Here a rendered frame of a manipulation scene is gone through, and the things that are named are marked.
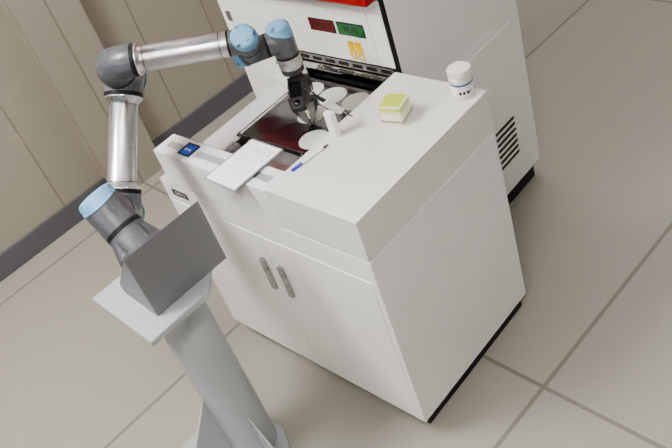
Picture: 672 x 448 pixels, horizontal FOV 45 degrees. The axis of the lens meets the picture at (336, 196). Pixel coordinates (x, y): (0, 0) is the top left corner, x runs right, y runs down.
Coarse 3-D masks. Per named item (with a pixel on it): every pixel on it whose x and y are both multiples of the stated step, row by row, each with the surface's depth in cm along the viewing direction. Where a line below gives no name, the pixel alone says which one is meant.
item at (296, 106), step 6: (288, 78) 251; (294, 78) 251; (300, 78) 250; (288, 84) 250; (294, 84) 250; (300, 84) 249; (288, 90) 250; (294, 90) 249; (300, 90) 249; (294, 96) 249; (300, 96) 248; (294, 102) 248; (300, 102) 247; (294, 108) 247; (300, 108) 247; (306, 108) 248
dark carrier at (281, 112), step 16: (320, 80) 283; (288, 96) 280; (272, 112) 275; (288, 112) 272; (256, 128) 270; (272, 128) 267; (288, 128) 265; (304, 128) 262; (320, 128) 259; (288, 144) 257
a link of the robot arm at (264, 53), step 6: (264, 36) 242; (264, 42) 241; (264, 48) 241; (258, 54) 239; (264, 54) 242; (270, 54) 243; (234, 60) 242; (240, 60) 241; (246, 60) 241; (252, 60) 241; (258, 60) 243; (240, 66) 243
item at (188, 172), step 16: (160, 144) 267; (176, 144) 265; (160, 160) 268; (176, 160) 259; (192, 160) 254; (208, 160) 252; (224, 160) 250; (176, 176) 267; (192, 176) 259; (256, 176) 239; (272, 176) 236; (208, 192) 258; (224, 192) 250; (240, 192) 242; (256, 192) 235; (240, 208) 250; (256, 208) 242; (272, 208) 235
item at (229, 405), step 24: (120, 288) 238; (192, 288) 229; (120, 312) 230; (144, 312) 227; (168, 312) 224; (192, 312) 235; (144, 336) 220; (168, 336) 239; (192, 336) 239; (216, 336) 246; (192, 360) 244; (216, 360) 248; (216, 384) 252; (240, 384) 259; (216, 408) 260; (240, 408) 262; (264, 408) 277; (216, 432) 269; (240, 432) 267; (264, 432) 274
